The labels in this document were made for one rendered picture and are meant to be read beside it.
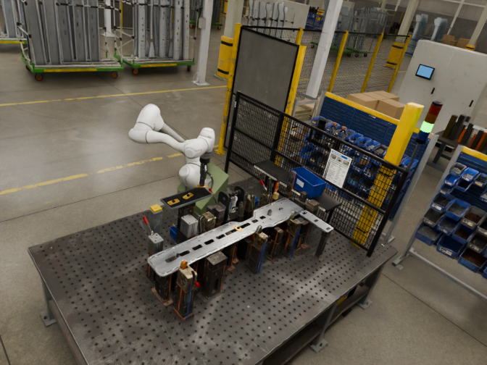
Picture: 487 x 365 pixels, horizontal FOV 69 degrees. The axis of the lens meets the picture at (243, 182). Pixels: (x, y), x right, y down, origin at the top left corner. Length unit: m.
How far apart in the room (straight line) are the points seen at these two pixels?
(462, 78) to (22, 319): 8.28
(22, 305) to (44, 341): 0.43
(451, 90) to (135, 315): 7.76
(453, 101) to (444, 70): 0.68
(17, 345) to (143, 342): 1.26
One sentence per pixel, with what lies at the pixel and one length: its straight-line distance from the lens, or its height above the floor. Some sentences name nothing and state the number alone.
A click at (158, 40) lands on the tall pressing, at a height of 0.73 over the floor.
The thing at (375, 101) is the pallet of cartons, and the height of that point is 1.02.
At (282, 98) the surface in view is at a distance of 4.76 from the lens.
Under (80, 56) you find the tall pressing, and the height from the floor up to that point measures 0.42.
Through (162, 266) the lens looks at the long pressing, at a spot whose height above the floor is 1.00.
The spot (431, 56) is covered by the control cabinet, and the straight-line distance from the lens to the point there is 8.95.
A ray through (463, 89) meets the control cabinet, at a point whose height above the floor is 1.31.
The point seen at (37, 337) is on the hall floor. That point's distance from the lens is 3.32.
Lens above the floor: 2.60
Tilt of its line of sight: 30 degrees down
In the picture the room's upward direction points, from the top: 11 degrees clockwise
